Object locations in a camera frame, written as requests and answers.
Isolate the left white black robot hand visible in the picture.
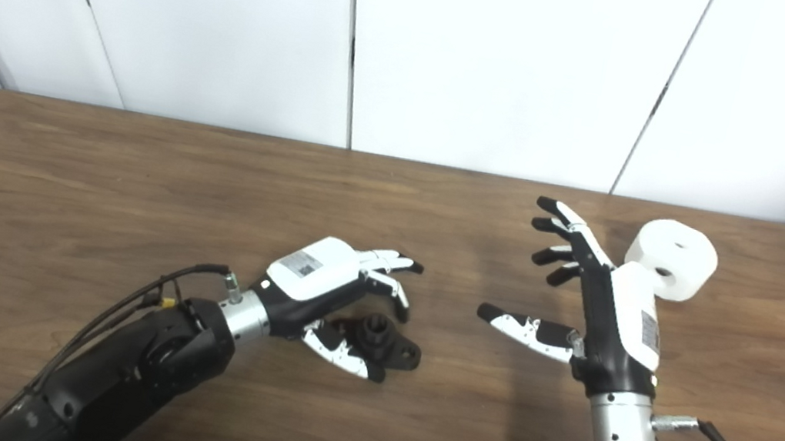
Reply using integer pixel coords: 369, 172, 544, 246
239, 226, 427, 388

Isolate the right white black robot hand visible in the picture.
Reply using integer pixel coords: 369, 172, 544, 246
468, 189, 683, 406

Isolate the round white piece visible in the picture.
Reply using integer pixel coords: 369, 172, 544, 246
620, 215, 723, 308

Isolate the black flanged holder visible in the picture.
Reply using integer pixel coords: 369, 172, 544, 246
329, 308, 426, 375

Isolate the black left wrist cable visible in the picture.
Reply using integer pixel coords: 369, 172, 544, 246
25, 239, 246, 422

